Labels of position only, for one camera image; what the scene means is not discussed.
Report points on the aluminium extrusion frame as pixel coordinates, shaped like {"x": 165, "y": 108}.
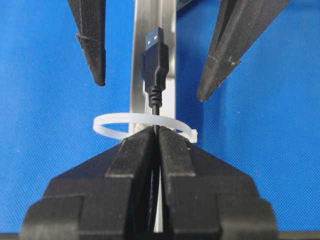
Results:
{"x": 158, "y": 150}

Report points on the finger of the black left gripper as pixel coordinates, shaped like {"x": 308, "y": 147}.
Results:
{"x": 90, "y": 19}
{"x": 239, "y": 24}

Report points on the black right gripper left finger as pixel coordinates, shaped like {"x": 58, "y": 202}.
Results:
{"x": 104, "y": 198}

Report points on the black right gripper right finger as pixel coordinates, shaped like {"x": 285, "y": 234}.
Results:
{"x": 209, "y": 199}

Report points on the white zip tie loop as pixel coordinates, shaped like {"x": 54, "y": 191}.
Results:
{"x": 100, "y": 121}

